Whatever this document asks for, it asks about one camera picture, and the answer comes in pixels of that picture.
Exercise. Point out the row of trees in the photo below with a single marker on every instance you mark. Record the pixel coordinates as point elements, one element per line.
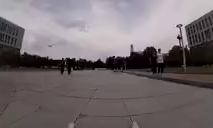
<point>94,62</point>

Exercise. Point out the grey paved plaza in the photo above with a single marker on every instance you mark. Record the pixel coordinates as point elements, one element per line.
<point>104,93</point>

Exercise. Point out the tower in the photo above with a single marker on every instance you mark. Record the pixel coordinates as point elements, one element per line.
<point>131,49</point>

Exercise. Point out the person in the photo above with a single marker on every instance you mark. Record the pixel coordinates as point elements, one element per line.
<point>62,66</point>
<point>69,66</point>
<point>160,61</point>
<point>154,63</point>

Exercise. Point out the robot's own part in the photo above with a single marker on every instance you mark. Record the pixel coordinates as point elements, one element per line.
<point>71,125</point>
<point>135,125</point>

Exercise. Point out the lamp pole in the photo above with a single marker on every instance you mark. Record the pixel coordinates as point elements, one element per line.
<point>183,50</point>

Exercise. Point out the pale building with windows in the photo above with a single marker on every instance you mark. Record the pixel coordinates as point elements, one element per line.
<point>202,31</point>

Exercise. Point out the grey building with windows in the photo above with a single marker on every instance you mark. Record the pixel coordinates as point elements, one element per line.
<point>7,35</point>

